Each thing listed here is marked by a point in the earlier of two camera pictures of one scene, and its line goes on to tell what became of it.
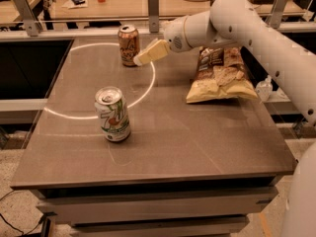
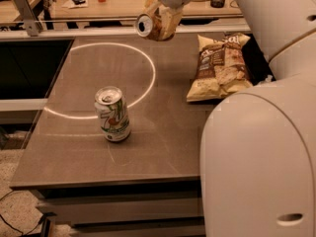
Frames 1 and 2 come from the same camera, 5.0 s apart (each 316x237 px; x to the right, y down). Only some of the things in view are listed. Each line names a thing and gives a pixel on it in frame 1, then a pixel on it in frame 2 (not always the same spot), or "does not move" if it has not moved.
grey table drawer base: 219,207 does not move
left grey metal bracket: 32,25 does not move
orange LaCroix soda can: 128,43 → 149,27
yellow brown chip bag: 222,74 does not move
